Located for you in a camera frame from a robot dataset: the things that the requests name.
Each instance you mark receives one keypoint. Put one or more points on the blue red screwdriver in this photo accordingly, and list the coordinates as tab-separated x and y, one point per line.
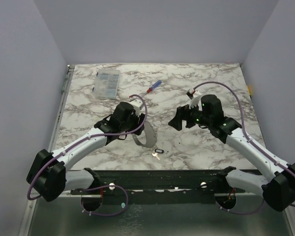
152	87

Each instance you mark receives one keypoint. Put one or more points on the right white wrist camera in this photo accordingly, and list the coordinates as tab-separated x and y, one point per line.
194	97

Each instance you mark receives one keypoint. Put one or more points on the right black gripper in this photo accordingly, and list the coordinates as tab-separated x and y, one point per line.
185	117

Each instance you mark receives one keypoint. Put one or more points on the aluminium side rail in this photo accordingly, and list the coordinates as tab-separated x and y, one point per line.
64	95

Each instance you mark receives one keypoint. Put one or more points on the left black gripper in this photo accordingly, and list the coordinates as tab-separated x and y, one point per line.
138	120

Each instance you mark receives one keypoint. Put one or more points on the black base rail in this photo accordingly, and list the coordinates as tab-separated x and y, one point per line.
159	187

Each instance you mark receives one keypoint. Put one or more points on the clear plastic organizer box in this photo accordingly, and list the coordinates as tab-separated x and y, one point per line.
106	83

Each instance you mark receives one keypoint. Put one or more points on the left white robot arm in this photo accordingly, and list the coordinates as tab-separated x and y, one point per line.
49	174

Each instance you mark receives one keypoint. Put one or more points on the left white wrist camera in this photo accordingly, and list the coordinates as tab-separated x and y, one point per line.
137	105

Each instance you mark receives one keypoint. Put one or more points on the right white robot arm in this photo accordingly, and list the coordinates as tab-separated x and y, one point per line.
276	184

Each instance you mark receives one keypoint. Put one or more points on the black key tag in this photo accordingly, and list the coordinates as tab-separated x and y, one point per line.
157	150

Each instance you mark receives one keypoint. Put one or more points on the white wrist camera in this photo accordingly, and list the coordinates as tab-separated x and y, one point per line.
194	97
137	105

